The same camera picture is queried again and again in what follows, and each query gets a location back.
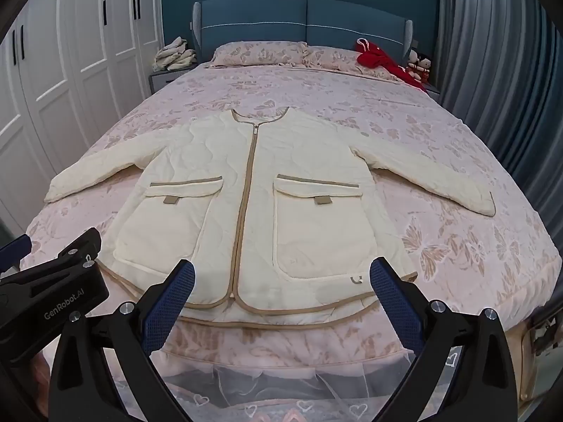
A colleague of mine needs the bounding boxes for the blue padded headboard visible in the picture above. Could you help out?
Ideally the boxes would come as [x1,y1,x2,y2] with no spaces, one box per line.
[190,0,414,65]

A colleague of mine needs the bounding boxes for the pink floral bedspread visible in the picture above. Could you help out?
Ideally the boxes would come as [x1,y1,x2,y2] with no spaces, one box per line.
[13,40,563,405]

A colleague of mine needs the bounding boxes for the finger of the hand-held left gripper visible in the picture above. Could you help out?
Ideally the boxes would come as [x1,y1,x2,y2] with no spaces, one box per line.
[0,234,32,275]
[0,228,103,284]

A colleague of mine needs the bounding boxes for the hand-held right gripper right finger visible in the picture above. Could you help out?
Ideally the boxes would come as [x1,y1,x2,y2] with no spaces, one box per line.
[368,257,520,422]

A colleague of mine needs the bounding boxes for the pink floral pillow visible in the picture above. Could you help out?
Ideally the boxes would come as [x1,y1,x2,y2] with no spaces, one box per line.
[207,40,309,69]
[303,46,414,82]

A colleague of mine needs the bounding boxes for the pile of cream clothes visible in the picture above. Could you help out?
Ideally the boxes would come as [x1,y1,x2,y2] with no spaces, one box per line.
[154,36,198,71]

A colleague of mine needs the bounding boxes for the sheer lace bed skirt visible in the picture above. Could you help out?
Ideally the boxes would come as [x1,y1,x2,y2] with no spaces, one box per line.
[110,346,468,422]

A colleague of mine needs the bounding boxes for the plush dolls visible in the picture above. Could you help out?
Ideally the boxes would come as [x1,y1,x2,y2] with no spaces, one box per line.
[407,49,432,82]

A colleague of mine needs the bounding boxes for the red garment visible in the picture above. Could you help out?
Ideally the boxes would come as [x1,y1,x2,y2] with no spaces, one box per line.
[355,39,429,93]

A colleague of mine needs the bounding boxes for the cream quilted jacket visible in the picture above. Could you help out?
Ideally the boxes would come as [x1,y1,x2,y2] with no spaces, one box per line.
[44,106,497,327]

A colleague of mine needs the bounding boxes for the grey curtain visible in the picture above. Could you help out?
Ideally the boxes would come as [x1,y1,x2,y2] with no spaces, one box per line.
[433,0,563,226]

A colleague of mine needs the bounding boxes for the white wardrobe doors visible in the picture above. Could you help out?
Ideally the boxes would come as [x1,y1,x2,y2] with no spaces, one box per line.
[0,0,164,238]

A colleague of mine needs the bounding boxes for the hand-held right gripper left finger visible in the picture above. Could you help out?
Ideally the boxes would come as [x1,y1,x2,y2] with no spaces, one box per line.
[48,258,196,422]

